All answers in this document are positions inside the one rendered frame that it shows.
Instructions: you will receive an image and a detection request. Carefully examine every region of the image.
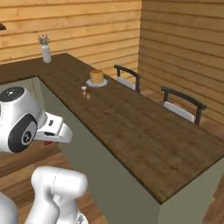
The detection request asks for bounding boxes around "white vase with flowers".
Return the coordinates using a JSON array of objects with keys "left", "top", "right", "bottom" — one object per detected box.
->
[{"left": 37, "top": 33, "right": 53, "bottom": 65}]

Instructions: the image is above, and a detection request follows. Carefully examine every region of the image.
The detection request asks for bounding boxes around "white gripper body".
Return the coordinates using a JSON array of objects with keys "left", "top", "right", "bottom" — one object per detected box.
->
[{"left": 34, "top": 122, "right": 74, "bottom": 144}]

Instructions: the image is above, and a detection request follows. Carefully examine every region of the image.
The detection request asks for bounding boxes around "stack of pancakes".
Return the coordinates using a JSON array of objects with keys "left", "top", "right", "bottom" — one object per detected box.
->
[{"left": 88, "top": 69, "right": 105, "bottom": 86}]

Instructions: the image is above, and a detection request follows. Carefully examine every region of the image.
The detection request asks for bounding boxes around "grey round plate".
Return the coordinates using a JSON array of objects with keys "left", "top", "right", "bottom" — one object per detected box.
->
[{"left": 85, "top": 77, "right": 109, "bottom": 88}]

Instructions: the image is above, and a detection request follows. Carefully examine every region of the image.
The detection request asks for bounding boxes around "black chair with white seat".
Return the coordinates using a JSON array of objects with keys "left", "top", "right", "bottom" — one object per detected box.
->
[
  {"left": 113, "top": 64, "right": 142, "bottom": 94},
  {"left": 160, "top": 86, "right": 208, "bottom": 126}
]

